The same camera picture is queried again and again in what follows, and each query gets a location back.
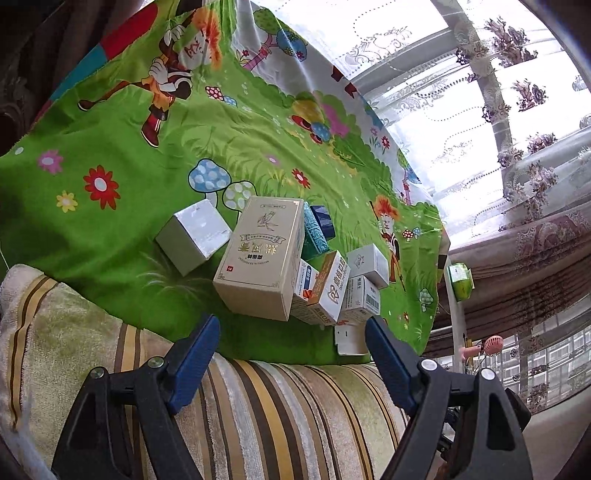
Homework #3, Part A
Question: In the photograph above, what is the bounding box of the white curved shelf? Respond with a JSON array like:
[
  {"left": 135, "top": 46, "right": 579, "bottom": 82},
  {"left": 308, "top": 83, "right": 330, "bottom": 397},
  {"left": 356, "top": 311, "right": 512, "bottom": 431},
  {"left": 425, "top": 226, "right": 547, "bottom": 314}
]
[{"left": 436, "top": 256, "right": 467, "bottom": 370}]

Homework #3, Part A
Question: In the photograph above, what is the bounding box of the white plastic tray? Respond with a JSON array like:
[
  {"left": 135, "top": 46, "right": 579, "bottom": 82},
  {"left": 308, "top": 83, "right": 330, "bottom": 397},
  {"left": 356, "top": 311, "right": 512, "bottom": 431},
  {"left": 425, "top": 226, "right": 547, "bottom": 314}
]
[{"left": 334, "top": 323, "right": 372, "bottom": 356}]

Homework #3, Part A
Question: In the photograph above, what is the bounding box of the striped towel cushion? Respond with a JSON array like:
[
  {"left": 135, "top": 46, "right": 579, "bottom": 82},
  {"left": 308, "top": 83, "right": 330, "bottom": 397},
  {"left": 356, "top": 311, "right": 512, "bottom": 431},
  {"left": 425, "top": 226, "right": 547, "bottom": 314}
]
[{"left": 0, "top": 264, "right": 411, "bottom": 480}]

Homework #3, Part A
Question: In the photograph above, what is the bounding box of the green tissue pack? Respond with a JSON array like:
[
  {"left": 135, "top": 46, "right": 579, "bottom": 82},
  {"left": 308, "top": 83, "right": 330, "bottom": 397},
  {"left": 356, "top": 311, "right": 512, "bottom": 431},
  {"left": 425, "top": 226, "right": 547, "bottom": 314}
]
[{"left": 447, "top": 263, "right": 475, "bottom": 301}]

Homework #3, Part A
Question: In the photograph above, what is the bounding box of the brown patterned curtain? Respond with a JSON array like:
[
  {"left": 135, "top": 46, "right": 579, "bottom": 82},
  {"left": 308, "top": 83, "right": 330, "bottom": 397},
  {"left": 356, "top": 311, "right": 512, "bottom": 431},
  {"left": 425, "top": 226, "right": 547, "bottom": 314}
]
[{"left": 0, "top": 0, "right": 162, "bottom": 153}]

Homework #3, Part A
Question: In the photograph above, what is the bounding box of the large beige box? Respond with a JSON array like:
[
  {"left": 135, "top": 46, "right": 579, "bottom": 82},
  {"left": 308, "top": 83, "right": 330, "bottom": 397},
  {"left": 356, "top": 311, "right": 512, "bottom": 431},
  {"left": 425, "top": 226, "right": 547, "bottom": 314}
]
[{"left": 213, "top": 196, "right": 305, "bottom": 322}]

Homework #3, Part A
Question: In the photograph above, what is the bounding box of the window lattice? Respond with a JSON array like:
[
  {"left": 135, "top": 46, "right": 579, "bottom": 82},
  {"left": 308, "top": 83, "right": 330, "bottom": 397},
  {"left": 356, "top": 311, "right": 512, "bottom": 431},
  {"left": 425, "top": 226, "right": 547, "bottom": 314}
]
[{"left": 466, "top": 328, "right": 591, "bottom": 411}]

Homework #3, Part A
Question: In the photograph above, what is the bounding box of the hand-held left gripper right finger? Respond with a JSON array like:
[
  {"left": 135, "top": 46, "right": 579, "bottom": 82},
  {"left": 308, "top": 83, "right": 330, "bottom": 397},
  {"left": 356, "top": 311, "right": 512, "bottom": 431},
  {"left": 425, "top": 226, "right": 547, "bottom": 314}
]
[{"left": 365, "top": 315, "right": 533, "bottom": 480}]

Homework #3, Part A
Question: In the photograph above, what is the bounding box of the small white cube box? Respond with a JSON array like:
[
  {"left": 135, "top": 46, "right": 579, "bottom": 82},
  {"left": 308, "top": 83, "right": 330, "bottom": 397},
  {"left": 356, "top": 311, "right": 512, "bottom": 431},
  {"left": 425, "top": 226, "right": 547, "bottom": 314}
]
[{"left": 156, "top": 199, "right": 233, "bottom": 277}]

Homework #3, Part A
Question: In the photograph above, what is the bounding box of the green cartoon printed blanket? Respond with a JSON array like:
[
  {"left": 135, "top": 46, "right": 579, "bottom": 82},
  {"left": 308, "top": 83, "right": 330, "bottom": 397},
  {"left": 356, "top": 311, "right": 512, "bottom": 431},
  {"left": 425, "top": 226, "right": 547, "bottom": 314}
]
[{"left": 0, "top": 0, "right": 451, "bottom": 365}]

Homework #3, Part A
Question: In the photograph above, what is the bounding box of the white box blue orange label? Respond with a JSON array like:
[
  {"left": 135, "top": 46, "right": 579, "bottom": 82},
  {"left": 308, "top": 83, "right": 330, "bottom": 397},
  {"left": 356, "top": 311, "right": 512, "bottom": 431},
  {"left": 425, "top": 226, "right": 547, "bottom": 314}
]
[{"left": 290, "top": 258, "right": 320, "bottom": 319}]

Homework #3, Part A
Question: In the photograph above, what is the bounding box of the pink handheld fan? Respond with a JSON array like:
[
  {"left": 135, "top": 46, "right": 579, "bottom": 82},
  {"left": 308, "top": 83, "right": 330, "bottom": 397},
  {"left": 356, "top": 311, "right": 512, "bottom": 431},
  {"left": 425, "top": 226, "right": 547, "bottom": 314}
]
[{"left": 462, "top": 335, "right": 506, "bottom": 363}]

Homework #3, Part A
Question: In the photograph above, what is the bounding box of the white barcode box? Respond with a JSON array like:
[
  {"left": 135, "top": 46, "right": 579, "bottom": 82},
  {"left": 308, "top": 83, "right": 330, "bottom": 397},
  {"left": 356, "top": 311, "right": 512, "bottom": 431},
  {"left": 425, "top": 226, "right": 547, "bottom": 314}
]
[{"left": 339, "top": 275, "right": 382, "bottom": 324}]

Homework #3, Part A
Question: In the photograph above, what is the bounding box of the white orange box red print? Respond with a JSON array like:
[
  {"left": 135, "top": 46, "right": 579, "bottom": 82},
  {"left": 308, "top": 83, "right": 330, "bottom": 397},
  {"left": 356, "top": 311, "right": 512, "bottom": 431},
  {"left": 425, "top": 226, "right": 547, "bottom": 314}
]
[{"left": 302, "top": 250, "right": 352, "bottom": 326}]

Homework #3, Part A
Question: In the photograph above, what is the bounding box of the mauve patterned curtain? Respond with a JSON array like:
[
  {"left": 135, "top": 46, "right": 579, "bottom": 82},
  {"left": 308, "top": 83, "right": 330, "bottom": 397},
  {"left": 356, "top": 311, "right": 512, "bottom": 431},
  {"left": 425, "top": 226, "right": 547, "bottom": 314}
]
[{"left": 425, "top": 203, "right": 591, "bottom": 356}]

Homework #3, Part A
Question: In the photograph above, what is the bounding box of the dark blue box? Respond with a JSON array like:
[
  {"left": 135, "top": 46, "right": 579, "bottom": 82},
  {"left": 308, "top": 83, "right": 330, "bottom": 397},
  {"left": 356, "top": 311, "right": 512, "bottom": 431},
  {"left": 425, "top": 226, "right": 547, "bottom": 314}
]
[{"left": 309, "top": 204, "right": 336, "bottom": 241}]

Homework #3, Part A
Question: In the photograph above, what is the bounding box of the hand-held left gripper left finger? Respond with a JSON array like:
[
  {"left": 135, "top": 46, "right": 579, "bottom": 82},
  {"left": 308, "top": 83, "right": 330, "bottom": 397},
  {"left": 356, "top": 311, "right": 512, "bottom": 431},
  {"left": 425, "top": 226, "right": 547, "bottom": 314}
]
[{"left": 51, "top": 314, "right": 221, "bottom": 480}]

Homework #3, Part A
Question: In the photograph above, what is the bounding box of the white lace sheer curtain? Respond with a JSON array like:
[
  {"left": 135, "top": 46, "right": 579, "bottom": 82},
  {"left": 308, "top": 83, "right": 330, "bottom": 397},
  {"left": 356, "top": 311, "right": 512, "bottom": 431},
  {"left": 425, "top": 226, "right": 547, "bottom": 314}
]
[{"left": 249, "top": 0, "right": 591, "bottom": 241}]

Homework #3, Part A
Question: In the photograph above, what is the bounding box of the small white box grey print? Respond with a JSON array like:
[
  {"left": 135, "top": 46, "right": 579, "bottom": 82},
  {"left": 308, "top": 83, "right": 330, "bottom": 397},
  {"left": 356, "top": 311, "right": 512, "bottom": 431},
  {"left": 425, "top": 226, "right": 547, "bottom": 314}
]
[{"left": 346, "top": 244, "right": 389, "bottom": 290}]

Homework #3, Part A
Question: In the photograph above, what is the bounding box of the teal box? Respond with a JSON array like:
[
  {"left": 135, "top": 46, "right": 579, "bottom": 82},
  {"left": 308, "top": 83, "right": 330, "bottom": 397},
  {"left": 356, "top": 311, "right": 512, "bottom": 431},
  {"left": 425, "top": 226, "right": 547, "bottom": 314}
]
[{"left": 300, "top": 202, "right": 331, "bottom": 257}]

